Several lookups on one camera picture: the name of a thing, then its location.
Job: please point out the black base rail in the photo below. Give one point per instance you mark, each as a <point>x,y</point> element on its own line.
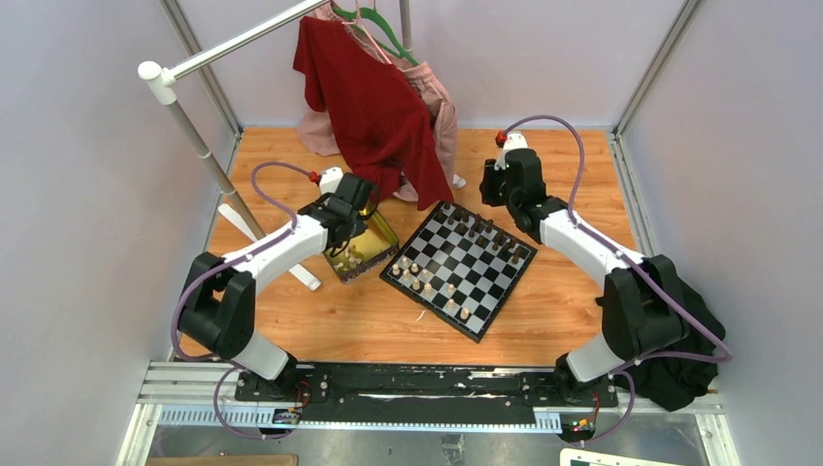
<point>427,397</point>

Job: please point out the green clothes hanger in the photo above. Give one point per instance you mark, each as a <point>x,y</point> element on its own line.
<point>370,14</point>

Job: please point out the dark red shirt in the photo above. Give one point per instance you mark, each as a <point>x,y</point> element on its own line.
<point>373,109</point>

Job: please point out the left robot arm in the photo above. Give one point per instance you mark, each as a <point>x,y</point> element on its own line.
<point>217,305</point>

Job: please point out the white camera left wrist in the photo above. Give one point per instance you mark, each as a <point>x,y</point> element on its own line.
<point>327,180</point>

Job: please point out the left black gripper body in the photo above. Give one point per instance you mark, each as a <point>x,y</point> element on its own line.
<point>358,225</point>

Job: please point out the gold metal tin box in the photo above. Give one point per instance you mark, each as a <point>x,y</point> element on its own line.
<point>365,252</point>

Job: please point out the white camera wrist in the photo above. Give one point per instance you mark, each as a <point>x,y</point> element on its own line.
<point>327,180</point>
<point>506,142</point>

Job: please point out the black white chess board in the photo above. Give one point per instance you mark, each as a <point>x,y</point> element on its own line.
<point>458,259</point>

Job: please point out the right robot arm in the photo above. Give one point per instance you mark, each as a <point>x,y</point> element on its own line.
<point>578,371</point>

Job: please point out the white camera right wrist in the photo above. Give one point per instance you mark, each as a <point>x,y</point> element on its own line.
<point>506,142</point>

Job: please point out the black cloth pile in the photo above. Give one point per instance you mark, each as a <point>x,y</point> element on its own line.
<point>677,361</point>

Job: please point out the pink garment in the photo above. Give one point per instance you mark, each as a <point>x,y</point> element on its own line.
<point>437,116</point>

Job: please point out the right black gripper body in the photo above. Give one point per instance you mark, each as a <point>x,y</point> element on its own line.
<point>497,190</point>

